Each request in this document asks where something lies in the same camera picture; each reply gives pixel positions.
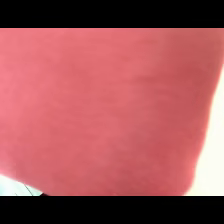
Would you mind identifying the red T-shirt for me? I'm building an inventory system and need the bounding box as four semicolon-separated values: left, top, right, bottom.
0;27;224;197

